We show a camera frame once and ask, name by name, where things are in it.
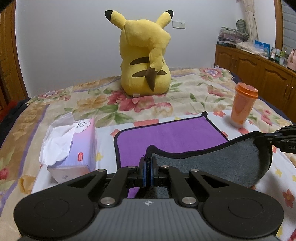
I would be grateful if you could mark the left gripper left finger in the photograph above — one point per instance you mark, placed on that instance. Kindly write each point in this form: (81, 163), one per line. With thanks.
(107, 190)

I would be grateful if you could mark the white fruit print cloth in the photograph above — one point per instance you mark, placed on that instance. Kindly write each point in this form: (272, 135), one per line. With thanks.
(279, 181)

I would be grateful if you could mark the floral bed blanket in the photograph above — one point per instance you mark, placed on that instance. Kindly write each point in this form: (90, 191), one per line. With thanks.
(192, 91)

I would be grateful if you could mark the wooden wardrobe door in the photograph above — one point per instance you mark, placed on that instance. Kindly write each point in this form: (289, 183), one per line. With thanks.
(12, 84)

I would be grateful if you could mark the pile of folded fabrics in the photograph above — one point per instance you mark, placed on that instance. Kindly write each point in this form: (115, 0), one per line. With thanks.
(233, 36)

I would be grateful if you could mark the blue picture card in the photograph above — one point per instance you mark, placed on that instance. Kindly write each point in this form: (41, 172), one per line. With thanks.
(262, 48)

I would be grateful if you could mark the purple grey microfiber towel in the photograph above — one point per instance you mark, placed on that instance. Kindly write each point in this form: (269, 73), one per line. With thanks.
(207, 142)

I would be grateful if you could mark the yellow pikachu plush toy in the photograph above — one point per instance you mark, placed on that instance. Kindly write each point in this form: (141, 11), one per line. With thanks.
(142, 46)

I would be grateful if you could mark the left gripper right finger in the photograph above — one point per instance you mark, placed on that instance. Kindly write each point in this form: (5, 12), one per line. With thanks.
(192, 189)

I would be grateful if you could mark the pink tissue box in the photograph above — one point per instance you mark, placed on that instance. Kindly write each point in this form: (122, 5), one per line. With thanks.
(69, 148)

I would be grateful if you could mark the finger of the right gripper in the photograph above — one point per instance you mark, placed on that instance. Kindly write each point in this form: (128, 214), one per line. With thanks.
(265, 139)

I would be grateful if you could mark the orange plastic cup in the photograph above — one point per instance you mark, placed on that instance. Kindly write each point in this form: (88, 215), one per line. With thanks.
(244, 100)

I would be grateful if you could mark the white wall switch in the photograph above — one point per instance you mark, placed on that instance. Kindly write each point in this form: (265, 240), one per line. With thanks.
(178, 25)

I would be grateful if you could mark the wooden sideboard cabinet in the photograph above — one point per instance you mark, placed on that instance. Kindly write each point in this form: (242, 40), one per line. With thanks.
(275, 83)

